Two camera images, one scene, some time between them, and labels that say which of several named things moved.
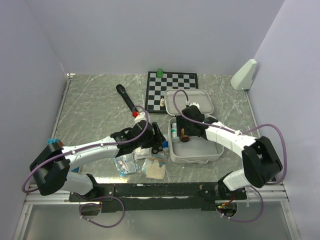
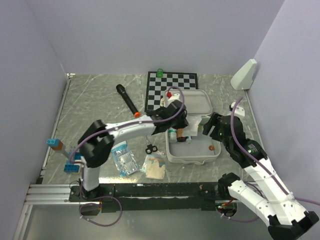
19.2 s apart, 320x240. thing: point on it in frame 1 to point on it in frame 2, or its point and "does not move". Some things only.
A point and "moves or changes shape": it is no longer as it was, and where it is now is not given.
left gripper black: (158, 137) to (184, 123)
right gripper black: (181, 121) to (215, 118)
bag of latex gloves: (155, 167) does not move
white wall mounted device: (242, 80) does not move
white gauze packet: (142, 153) moves or changes shape
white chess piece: (162, 103) does not move
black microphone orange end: (122, 90) does not move
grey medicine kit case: (197, 149) does not move
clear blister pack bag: (125, 164) does not move
